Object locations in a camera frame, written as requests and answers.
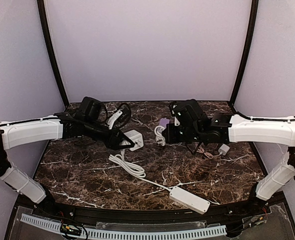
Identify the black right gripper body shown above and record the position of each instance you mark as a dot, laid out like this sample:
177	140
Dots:
168	136

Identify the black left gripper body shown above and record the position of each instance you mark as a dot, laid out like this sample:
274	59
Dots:
115	139

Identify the white cube socket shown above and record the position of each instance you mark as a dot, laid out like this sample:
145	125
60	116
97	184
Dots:
137	138

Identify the white plug with cable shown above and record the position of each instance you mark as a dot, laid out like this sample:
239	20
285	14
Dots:
133	169

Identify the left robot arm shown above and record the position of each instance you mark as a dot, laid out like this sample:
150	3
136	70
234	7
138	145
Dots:
59	126

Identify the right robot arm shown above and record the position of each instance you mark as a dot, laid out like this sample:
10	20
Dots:
234	128

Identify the purple power strip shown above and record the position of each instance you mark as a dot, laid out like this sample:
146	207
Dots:
163	122

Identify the small white charger adapter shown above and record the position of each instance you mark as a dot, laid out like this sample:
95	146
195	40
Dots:
223	150

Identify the white power strip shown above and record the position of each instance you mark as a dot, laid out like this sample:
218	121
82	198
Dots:
189	200

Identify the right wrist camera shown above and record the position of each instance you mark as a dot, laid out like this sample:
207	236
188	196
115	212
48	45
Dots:
186	112

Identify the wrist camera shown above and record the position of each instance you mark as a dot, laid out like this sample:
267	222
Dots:
89	109
186	112

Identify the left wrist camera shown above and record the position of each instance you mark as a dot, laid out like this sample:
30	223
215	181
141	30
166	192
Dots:
89	109

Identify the black front table rail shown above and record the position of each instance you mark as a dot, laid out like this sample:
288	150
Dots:
90	216

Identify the white slotted cable duct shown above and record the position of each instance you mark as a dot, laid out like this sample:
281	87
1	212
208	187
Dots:
115	231

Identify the left black frame post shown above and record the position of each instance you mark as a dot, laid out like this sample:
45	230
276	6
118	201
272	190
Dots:
41	5

